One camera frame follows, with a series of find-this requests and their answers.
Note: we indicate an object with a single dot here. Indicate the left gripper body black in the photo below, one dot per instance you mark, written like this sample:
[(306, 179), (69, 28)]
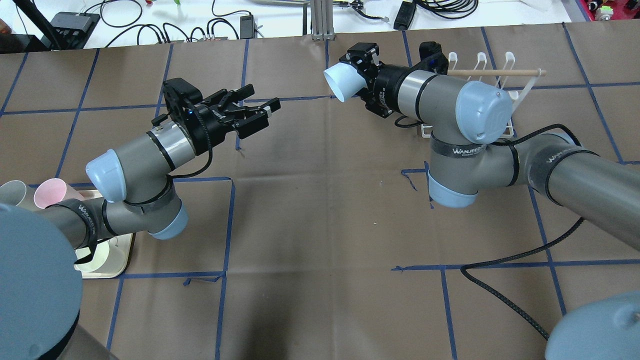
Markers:
[(208, 131)]

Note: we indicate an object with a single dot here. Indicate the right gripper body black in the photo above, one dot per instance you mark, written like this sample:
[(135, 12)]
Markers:
[(387, 85)]

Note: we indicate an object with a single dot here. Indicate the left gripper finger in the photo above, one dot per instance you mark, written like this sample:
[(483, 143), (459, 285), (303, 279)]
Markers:
[(224, 97), (253, 119)]

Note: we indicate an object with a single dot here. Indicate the light blue ikea cup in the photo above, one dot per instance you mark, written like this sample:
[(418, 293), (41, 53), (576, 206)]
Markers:
[(344, 81)]

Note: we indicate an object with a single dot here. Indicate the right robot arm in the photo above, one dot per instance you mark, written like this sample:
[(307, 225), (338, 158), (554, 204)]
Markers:
[(468, 155)]

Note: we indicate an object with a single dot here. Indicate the cream white cup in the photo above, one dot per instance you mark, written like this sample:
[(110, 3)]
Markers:
[(108, 259)]

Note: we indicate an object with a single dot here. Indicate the pink cup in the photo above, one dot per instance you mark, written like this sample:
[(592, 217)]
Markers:
[(53, 191)]

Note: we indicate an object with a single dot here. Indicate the grey cup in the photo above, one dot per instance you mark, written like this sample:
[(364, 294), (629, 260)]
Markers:
[(18, 194)]

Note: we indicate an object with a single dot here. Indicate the black power adapter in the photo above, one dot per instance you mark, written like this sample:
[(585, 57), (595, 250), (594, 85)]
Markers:
[(405, 15)]

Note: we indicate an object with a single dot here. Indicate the brown paper table mat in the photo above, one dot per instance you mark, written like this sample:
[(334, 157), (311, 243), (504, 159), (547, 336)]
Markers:
[(315, 238)]

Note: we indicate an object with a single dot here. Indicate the cream serving tray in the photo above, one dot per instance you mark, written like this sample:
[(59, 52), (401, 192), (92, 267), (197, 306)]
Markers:
[(126, 243)]

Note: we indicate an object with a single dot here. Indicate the red tray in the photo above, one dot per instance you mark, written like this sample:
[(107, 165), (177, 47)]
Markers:
[(597, 10)]

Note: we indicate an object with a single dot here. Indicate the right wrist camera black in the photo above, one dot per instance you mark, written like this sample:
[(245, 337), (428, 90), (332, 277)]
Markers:
[(367, 52)]

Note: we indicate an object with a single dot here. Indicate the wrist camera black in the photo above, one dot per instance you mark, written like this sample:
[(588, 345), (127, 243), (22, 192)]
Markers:
[(367, 52), (179, 97)]

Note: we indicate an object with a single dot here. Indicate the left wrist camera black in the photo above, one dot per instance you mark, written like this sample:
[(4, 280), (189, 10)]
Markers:
[(179, 97)]

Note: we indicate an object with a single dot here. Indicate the aluminium frame post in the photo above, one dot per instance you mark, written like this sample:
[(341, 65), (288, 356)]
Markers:
[(322, 20)]

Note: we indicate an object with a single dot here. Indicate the white wire cup rack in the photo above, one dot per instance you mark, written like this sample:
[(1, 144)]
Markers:
[(501, 76)]

